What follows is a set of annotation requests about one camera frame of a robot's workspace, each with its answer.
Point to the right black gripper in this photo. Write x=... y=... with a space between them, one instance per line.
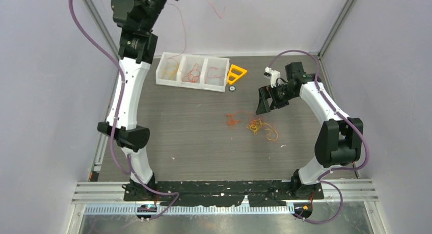
x=265 y=93

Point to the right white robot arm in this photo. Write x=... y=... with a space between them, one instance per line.
x=338 y=143

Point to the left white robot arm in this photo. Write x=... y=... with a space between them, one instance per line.
x=137 y=45

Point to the white three-compartment bin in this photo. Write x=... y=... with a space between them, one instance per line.
x=193 y=71

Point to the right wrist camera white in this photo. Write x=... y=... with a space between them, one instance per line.
x=272 y=75

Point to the yellow triangular plastic frame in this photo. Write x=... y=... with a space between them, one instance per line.
x=235 y=73

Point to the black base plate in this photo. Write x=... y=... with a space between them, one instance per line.
x=221 y=193

